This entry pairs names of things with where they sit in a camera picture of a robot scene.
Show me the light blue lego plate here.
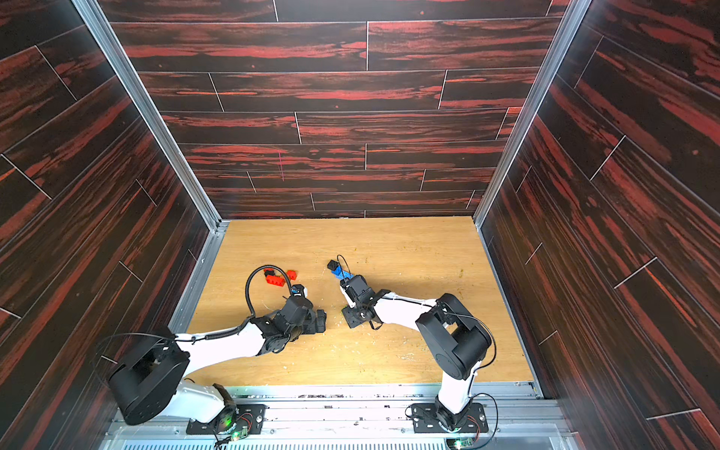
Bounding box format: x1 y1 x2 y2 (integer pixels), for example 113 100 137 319
332 266 352 281

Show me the red 2x4 lego brick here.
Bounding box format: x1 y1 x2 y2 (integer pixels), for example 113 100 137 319
265 276 286 287

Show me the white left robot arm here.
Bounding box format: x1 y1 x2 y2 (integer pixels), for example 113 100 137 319
108 304 326 434

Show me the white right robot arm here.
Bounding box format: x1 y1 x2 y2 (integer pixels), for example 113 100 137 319
340 283 494 431

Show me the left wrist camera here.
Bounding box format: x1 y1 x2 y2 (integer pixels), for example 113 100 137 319
277 295 313 327

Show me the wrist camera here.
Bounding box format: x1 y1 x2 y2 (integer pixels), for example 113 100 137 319
277 295 313 327
340 275 375 303

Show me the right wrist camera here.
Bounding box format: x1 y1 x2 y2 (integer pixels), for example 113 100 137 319
340 275 375 303

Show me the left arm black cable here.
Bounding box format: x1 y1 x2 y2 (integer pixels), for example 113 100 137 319
92 264 296 389

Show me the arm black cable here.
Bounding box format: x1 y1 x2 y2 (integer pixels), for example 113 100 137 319
92 264 296 389
336 254 501 446

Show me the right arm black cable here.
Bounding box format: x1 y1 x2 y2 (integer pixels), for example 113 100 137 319
336 254 501 446

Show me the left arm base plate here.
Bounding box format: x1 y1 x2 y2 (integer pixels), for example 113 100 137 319
186 404 267 439

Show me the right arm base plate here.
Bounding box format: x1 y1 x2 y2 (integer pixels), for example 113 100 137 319
405 401 489 434

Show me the aluminium front rail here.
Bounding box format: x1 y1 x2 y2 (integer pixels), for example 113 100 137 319
101 382 581 449

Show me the aluminium corner post left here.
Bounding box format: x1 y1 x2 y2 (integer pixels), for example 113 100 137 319
72 0 227 233

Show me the aluminium corner post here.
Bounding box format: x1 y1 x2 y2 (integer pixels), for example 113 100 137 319
474 0 592 236
72 0 227 233

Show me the aluminium corner post right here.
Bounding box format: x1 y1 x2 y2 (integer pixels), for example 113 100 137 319
474 0 592 236

